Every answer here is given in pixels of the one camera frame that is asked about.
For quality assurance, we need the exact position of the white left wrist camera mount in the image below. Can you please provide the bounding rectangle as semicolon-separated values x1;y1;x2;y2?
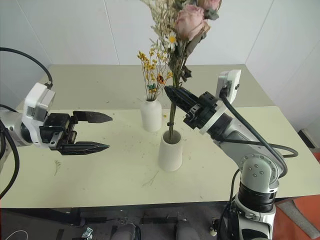
21;82;56;149

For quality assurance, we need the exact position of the long thin dried twig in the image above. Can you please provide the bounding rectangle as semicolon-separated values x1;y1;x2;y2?
141;170;160;188

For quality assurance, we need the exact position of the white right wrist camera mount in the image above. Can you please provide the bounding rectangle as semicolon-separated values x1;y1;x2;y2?
199;69;242;136

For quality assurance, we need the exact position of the thin black elbow cable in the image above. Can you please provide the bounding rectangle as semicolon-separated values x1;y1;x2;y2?
227;168;241;210

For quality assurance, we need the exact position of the thin white floor cable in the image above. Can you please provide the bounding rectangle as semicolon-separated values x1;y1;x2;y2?
0;230;29;240

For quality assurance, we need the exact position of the metal caster wheel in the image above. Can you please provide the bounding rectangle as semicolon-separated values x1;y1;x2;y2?
81;226;95;240
209;216;219;237

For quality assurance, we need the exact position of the white bottle-shaped vase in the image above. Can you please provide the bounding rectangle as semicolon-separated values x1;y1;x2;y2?
139;97;163;133

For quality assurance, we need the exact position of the black table frame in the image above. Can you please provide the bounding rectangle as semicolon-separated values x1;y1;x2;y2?
0;198;232;227

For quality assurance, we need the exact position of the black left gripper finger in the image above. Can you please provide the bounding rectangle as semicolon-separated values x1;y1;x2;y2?
59;141;110;156
72;110;114;125

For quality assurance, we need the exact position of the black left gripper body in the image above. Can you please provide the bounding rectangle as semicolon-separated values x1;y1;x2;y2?
38;112;78;151

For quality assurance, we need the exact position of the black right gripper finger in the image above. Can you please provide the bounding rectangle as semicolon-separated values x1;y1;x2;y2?
164;85;202;105
164;87;198;115

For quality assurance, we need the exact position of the orange floor mat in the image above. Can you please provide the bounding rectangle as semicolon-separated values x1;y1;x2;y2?
274;149;320;240

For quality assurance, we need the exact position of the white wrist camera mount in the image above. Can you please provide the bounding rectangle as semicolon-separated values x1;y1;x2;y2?
199;69;242;136
21;82;56;149

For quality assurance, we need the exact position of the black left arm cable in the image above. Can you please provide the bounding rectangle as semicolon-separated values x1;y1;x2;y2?
0;104;20;200
0;47;54;87

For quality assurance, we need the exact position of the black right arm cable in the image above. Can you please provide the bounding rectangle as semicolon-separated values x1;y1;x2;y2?
219;84;300;181

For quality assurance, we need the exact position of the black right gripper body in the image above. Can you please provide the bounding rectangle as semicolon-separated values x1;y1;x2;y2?
183;91;221;131

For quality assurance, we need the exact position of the white tapered vase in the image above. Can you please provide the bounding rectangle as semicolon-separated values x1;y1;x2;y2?
157;130;183;173

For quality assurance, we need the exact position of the pink rose dried bouquet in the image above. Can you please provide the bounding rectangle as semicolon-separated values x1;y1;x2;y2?
139;0;224;144

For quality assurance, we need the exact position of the yellow dried flower bouquet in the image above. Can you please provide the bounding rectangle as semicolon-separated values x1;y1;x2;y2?
136;49;174;102

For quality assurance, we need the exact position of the small dried twig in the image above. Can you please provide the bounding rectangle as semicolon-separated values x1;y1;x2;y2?
53;159;63;177

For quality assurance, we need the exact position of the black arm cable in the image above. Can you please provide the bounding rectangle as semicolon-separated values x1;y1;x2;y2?
0;104;20;200
0;47;54;87
219;84;300;181

